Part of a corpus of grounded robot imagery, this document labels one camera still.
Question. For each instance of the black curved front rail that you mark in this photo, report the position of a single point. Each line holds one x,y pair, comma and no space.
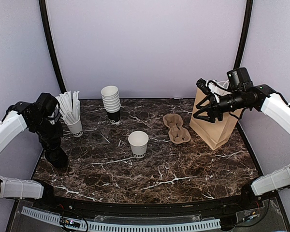
209,208

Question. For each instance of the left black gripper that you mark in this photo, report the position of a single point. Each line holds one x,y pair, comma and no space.
55,138

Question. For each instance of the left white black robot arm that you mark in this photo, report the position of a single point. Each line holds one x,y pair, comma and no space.
40,118

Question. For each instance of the black frame post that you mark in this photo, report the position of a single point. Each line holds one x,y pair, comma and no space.
244,34
50,45

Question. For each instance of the brown pulp cup carrier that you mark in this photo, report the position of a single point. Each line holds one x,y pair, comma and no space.
177,133

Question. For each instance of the grey slotted cable duct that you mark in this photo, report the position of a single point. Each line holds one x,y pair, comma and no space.
121,224

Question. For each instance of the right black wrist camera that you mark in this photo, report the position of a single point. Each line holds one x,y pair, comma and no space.
239,80

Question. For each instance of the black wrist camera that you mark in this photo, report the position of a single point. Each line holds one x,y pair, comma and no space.
239,80
48,103

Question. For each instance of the white cup holding straws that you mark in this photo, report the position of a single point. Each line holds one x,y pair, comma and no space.
75,128

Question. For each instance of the stack of black lids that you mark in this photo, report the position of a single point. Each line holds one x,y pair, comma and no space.
57,157

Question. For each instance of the stack of paper cups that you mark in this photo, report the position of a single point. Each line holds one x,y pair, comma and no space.
111,102

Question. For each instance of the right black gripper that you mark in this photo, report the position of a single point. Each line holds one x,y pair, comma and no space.
213,105

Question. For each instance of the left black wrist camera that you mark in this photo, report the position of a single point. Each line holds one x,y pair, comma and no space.
48,103

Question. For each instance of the left black frame post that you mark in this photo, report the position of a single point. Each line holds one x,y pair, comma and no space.
50,45

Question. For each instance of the brown paper bag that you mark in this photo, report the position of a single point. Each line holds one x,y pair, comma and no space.
218,133

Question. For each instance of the white paper coffee cup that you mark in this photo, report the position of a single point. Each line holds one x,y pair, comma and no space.
138,141

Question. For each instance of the right black frame post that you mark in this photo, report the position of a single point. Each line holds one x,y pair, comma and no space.
244,34

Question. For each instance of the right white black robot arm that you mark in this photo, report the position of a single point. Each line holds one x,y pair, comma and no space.
264,115

